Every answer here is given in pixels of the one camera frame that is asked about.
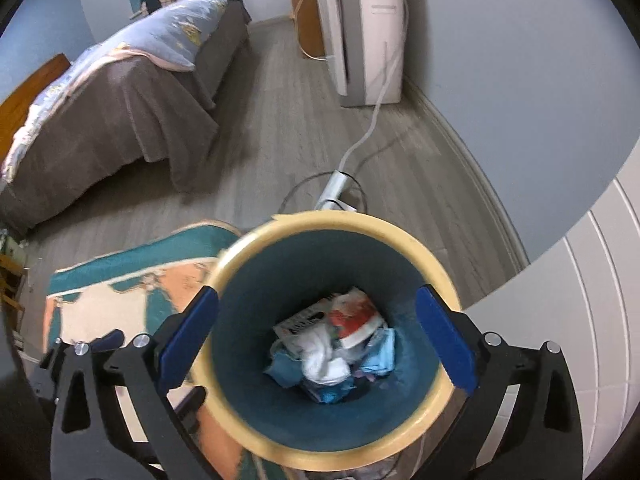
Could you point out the wooden side cabinet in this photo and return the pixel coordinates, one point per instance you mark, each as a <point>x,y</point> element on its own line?
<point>306,18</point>

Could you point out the blue wet wipes pack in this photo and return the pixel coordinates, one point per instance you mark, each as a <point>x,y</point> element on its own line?
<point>288,330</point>

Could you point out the wooden headboard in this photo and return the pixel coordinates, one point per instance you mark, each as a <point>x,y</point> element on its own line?
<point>14,109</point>

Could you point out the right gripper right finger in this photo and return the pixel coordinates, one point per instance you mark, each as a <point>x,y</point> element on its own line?
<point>543,436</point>

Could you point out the light blue crumpled mask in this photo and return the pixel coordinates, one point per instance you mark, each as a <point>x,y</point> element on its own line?
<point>379,357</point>

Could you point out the white air purifier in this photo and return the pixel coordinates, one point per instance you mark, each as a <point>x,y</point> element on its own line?
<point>364,41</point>

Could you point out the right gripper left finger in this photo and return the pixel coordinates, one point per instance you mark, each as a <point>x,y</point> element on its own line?
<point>186,337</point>

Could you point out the patterned teal orange cushion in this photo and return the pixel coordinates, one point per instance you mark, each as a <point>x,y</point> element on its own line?
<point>134,291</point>

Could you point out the red white tissue box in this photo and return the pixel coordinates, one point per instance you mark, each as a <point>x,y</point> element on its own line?
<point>354,317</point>

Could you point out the yellow teal trash bin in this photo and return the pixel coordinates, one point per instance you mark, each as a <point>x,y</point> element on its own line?
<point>284,266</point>

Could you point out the white power strip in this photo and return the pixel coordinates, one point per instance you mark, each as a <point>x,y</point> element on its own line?
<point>330,198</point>

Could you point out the wooden chair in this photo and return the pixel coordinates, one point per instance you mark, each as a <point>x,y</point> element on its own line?
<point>12,275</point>

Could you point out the light blue quilt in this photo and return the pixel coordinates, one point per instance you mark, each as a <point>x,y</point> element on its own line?
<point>170,38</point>

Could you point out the bed with brown cover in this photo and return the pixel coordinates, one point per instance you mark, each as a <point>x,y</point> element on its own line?
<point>127,110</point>

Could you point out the blue glove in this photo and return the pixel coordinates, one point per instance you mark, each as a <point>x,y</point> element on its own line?
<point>284,369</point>

